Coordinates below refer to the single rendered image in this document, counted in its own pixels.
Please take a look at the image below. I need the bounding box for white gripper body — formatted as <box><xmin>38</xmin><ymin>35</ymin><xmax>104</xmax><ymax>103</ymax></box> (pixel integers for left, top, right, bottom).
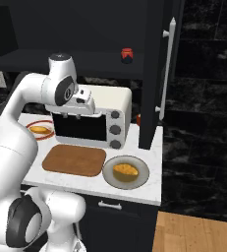
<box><xmin>44</xmin><ymin>97</ymin><xmax>103</xmax><ymax>120</ymax></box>

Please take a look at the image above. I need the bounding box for brown wooden cutting board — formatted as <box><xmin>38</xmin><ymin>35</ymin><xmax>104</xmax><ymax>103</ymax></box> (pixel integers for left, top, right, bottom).
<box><xmin>41</xmin><ymin>144</ymin><xmax>108</xmax><ymax>178</ymax></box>

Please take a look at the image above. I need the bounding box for red jam jar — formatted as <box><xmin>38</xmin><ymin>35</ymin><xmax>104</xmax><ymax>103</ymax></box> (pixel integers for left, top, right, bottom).
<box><xmin>120</xmin><ymin>47</ymin><xmax>135</xmax><ymax>65</ymax></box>

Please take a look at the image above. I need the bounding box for golden croissant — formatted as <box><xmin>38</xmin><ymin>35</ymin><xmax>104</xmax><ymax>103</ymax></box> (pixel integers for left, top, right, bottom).
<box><xmin>112</xmin><ymin>162</ymin><xmax>140</xmax><ymax>177</ymax></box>

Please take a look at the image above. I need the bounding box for dark base cabinet door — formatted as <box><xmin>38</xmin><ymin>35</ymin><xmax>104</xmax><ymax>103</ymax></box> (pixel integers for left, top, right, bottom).
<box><xmin>75</xmin><ymin>210</ymin><xmax>158</xmax><ymax>252</ymax></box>

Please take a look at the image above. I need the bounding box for black glass toaster oven door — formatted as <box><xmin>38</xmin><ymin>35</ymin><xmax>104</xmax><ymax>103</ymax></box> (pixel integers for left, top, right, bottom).
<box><xmin>51</xmin><ymin>112</ymin><xmax>108</xmax><ymax>143</ymax></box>

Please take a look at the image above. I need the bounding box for red rimmed white plate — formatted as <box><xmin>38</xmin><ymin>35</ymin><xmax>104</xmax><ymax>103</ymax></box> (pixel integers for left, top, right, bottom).
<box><xmin>25</xmin><ymin>119</ymin><xmax>56</xmax><ymax>142</ymax></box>

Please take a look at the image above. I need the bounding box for golden brown pastry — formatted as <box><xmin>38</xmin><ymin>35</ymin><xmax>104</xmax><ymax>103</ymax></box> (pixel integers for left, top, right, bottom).
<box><xmin>29</xmin><ymin>125</ymin><xmax>52</xmax><ymax>136</ymax></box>

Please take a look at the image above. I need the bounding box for white toaster oven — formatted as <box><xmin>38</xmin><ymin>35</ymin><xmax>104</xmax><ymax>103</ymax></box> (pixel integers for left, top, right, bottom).
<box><xmin>50</xmin><ymin>84</ymin><xmax>134</xmax><ymax>151</ymax></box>

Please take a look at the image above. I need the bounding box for grey plate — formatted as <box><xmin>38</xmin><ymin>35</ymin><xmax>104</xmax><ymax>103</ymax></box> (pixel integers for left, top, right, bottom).
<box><xmin>101</xmin><ymin>155</ymin><xmax>151</xmax><ymax>191</ymax></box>

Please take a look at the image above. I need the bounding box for dark drawer front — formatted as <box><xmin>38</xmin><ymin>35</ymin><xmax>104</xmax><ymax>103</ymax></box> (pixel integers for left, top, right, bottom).
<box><xmin>80</xmin><ymin>192</ymin><xmax>160</xmax><ymax>219</ymax></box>

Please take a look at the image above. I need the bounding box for dark wall cabinet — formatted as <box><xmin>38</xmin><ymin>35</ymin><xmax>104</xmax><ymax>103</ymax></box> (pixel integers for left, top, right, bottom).
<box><xmin>0</xmin><ymin>0</ymin><xmax>152</xmax><ymax>81</ymax></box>

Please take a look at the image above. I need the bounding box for white drawer handle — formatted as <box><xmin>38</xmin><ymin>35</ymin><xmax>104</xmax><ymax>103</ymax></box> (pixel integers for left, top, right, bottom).
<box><xmin>97</xmin><ymin>200</ymin><xmax>123</xmax><ymax>212</ymax></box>

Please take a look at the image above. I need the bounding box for white cabinet door handle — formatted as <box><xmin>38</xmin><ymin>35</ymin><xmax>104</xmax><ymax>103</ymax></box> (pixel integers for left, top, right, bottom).
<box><xmin>154</xmin><ymin>17</ymin><xmax>178</xmax><ymax>121</ymax></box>

